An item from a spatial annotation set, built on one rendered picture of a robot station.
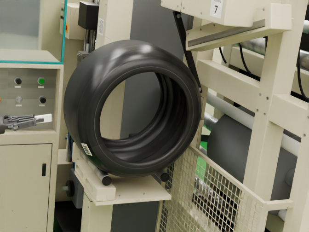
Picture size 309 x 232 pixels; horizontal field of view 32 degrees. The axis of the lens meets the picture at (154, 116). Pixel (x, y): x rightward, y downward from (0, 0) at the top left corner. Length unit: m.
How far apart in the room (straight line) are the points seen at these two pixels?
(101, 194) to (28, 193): 0.72
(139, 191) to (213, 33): 0.80
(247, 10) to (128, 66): 0.52
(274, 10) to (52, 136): 1.41
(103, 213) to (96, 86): 0.90
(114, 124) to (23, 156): 0.54
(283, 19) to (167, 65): 0.52
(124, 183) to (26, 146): 0.61
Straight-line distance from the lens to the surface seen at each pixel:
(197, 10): 2.28
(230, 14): 2.11
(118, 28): 2.59
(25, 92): 2.88
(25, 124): 2.25
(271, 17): 2.08
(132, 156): 2.63
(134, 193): 2.51
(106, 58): 2.25
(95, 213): 2.87
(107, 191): 2.40
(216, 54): 5.66
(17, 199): 3.03
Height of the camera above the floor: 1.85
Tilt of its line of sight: 16 degrees down
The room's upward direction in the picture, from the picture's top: 7 degrees clockwise
